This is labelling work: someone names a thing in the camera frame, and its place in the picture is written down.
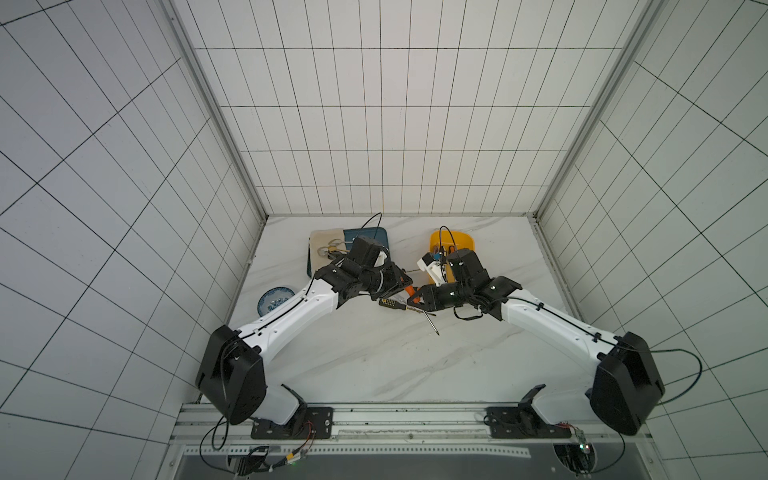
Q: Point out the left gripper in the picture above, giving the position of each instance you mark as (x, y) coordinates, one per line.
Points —
(395, 284)

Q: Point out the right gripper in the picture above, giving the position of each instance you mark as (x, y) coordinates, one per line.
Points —
(429, 297)

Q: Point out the orange black screwdriver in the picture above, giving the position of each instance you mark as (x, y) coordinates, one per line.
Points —
(411, 291)

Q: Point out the black yellow dotted screwdriver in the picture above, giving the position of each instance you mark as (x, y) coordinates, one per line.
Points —
(400, 306)

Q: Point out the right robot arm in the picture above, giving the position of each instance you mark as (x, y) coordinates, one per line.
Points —
(619, 383)

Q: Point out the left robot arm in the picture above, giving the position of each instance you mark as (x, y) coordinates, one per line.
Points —
(232, 372)

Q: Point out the yellow storage box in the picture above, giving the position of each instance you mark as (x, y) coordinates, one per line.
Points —
(444, 242)

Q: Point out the teal placemat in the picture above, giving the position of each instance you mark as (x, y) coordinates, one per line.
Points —
(376, 233)

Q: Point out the beige cloth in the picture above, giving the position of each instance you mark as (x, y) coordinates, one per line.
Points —
(324, 247)

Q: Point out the blue patterned plate far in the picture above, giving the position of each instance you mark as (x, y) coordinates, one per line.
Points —
(273, 298)

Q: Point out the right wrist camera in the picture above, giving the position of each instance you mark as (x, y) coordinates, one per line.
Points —
(432, 265)

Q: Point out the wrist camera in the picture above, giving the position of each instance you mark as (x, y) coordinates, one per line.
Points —
(367, 252)
(432, 265)

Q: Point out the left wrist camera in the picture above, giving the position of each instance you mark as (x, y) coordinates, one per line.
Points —
(367, 252)

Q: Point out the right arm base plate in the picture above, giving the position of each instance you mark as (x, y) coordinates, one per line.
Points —
(511, 422)

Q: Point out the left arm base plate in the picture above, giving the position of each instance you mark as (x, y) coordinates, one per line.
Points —
(308, 422)

